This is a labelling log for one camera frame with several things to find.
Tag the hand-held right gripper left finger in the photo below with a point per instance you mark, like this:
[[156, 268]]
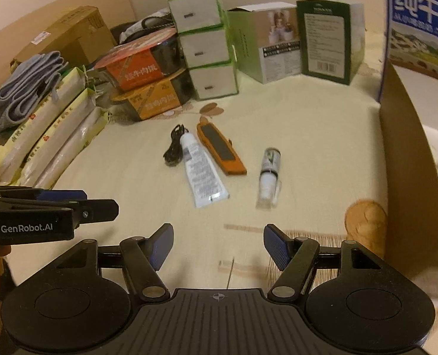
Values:
[[162, 247]]

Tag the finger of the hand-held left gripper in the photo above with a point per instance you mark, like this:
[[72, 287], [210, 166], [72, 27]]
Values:
[[97, 210], [63, 194]]

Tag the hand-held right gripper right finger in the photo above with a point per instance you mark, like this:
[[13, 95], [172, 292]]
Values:
[[276, 247]]

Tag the brown cardboard box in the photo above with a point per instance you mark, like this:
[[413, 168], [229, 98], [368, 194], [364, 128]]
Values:
[[407, 177]]

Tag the white rice bag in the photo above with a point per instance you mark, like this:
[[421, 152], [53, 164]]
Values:
[[76, 148], [60, 140]]

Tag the yellow noodle packets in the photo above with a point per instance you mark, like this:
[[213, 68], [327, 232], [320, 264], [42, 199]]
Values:
[[37, 129]]

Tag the small white spray bottle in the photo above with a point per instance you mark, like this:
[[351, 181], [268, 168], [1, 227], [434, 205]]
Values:
[[270, 177]]

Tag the white tube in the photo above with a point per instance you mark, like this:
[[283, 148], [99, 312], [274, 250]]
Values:
[[204, 173]]

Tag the folded grey towel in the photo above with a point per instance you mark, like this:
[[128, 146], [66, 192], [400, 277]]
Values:
[[23, 88]]

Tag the orange box cutter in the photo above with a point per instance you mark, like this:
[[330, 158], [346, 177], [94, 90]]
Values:
[[220, 148]]

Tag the cream patterned tablecloth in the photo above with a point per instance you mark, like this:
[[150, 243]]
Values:
[[296, 125]]

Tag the gold instant noodle bowl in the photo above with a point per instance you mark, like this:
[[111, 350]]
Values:
[[152, 98]]

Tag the red instant noodle bowl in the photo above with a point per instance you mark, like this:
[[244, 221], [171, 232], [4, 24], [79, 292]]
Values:
[[137, 63]]

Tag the brown cardboard carton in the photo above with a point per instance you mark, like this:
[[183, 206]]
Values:
[[67, 33]]

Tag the white box with green top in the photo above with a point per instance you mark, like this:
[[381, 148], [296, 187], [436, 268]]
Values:
[[215, 81], [204, 48], [196, 11]]

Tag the white and green box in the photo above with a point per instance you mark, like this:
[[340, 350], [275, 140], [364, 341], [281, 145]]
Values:
[[263, 44]]

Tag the dark green box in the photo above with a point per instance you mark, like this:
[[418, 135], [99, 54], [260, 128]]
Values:
[[326, 40]]

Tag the blue milk carton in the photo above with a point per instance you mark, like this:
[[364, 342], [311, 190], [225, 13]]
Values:
[[422, 29]]

